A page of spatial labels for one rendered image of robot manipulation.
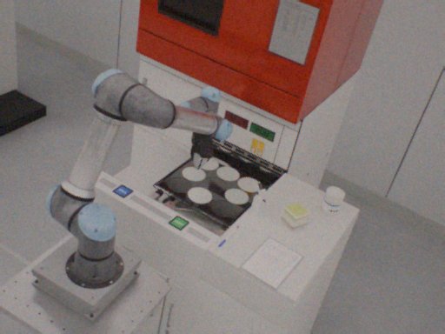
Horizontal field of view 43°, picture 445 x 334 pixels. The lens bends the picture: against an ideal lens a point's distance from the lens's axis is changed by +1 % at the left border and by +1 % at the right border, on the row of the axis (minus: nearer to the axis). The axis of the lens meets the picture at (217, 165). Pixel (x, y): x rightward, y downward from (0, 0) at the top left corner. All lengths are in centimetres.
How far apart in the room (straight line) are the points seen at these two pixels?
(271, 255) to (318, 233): 25
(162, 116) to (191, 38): 73
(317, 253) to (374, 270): 156
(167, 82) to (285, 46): 66
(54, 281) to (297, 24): 121
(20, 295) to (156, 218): 51
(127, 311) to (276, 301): 49
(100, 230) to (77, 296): 23
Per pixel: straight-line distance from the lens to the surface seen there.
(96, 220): 179
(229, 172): 245
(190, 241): 200
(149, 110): 169
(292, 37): 214
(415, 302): 356
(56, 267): 197
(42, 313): 194
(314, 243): 212
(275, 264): 198
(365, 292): 346
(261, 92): 227
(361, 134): 393
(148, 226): 209
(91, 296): 188
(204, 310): 216
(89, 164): 183
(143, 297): 199
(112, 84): 175
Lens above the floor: 232
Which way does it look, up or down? 35 degrees down
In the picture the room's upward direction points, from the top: 12 degrees clockwise
